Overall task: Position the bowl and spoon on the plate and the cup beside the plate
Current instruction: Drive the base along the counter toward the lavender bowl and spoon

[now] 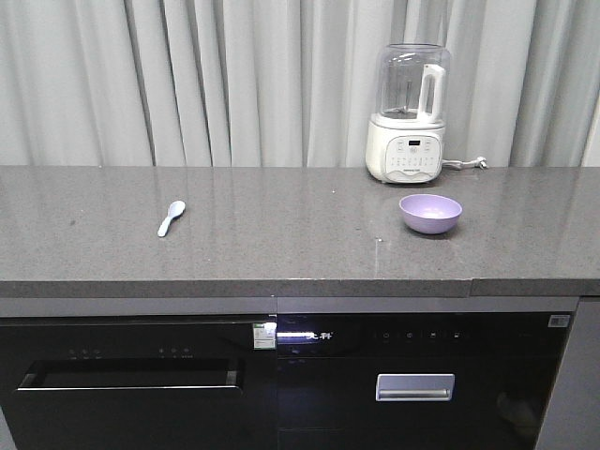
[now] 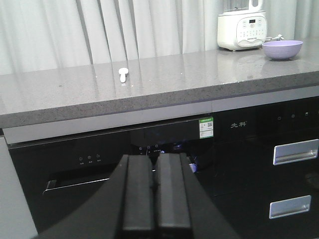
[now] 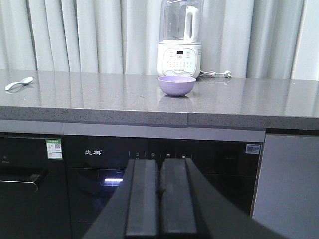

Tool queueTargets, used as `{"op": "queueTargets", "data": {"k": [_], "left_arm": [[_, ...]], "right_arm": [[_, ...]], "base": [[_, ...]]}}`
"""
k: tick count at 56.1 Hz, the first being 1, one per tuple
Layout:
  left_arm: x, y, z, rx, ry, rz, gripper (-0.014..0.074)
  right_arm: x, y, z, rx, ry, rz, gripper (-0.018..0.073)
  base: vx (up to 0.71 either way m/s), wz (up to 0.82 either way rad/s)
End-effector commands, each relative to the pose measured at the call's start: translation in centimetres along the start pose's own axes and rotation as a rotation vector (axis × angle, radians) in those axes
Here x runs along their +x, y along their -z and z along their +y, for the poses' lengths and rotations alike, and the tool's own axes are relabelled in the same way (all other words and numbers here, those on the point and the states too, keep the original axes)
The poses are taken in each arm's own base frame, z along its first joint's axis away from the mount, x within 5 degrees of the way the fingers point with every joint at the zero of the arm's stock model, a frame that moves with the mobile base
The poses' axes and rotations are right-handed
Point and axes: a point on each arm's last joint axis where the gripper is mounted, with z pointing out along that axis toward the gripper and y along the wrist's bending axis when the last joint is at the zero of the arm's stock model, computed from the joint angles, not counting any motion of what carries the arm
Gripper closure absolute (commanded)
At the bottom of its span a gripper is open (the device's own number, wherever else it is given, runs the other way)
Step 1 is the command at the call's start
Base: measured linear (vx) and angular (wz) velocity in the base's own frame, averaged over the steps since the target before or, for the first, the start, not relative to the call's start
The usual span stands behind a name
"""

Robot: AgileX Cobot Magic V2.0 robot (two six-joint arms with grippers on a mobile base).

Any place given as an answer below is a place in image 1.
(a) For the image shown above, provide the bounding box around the light blue plastic spoon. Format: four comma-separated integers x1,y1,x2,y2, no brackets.
157,200,186,238

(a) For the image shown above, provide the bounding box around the purple plastic bowl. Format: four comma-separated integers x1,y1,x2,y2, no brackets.
398,194,463,234

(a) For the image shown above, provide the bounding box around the white blender with clear jar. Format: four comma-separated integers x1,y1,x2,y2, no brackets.
366,43,450,184

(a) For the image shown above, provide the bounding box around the black built-in dishwasher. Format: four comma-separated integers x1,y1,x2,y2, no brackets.
1,315,278,449

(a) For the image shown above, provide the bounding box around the black built-in oven drawer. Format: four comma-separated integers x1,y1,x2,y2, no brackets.
277,311,571,449

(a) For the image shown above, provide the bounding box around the grey pleated curtain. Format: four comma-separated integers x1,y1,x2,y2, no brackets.
1,1,599,167

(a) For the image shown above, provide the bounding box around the white power cord with plug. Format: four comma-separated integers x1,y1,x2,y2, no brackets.
441,157,490,171

